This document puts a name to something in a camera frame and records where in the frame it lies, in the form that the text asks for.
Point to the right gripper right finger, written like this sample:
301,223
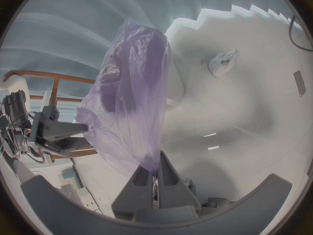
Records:
173,190

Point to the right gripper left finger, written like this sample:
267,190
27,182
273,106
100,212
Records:
137,192

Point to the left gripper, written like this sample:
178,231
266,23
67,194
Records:
34,141

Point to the purple plastic bag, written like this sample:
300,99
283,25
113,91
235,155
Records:
137,82

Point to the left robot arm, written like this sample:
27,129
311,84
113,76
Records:
17,101

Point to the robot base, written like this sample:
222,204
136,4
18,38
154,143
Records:
71,192

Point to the white trash bin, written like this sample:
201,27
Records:
174,82

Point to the white padded wooden chair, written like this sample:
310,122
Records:
36,73

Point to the pale blue curtain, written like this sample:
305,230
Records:
73,33

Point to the crumpled white paper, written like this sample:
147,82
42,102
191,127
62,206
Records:
221,65

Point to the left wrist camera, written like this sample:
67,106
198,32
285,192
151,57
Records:
51,112

